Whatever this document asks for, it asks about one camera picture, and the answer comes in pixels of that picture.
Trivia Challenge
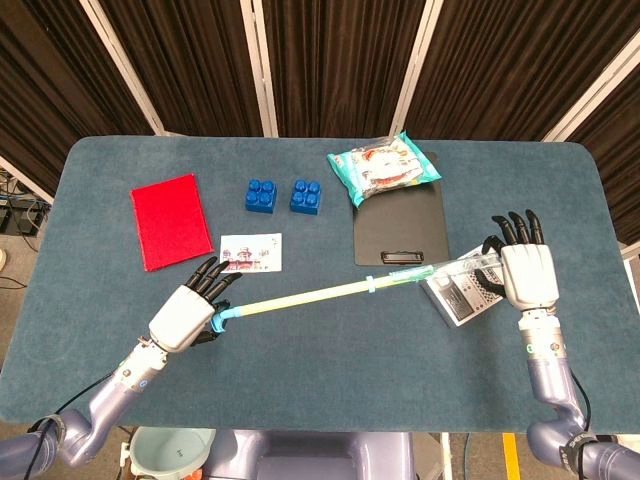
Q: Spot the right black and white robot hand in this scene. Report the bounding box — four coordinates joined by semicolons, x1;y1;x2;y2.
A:
472;208;560;314

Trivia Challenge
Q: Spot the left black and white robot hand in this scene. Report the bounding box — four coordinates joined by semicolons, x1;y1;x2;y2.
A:
148;257;244;355

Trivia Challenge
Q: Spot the long yellow-blue tube tool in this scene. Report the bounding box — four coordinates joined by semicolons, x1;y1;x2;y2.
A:
209;252;501;334

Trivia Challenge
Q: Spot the red notebook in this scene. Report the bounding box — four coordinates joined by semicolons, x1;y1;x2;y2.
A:
129;172;215;274

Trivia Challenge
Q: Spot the printed postcard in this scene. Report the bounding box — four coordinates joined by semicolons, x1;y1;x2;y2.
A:
218;232;284;274

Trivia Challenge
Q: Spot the pale green basin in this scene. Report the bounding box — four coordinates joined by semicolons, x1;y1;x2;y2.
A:
128;427;217;480

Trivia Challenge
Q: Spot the black clipboard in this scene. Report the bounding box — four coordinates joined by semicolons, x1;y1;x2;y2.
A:
352;151;451;268

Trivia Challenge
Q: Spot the blue four-stud building block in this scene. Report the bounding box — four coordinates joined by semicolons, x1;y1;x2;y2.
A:
243;178;279;215
289;178;325;217

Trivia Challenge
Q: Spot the blue felt table cover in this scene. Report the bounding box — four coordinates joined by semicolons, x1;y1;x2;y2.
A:
0;135;640;436

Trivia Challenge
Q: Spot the dark folding screen panel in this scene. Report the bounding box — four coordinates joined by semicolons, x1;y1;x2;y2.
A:
259;0;436;137
94;0;279;137
0;0;166;201
544;44;640;246
394;0;640;144

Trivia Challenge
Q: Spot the teal snack packet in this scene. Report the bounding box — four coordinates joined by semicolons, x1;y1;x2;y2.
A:
326;130;442;209

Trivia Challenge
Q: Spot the lavender robot torso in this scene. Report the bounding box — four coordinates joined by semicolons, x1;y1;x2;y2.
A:
202;428;416;480

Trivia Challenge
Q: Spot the white table leg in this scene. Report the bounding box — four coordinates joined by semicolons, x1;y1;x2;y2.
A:
439;432;454;480

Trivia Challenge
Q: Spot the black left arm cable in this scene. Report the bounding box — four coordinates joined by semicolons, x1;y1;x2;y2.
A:
27;344;144;436

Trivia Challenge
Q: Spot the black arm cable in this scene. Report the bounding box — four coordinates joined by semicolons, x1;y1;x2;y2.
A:
564;359;595;437
27;344;144;436

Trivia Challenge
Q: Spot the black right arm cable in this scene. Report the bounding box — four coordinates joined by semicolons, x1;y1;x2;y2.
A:
564;359;595;437

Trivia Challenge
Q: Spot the floor electronics and cables bundle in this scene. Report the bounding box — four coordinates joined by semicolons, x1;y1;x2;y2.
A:
0;169;51;236

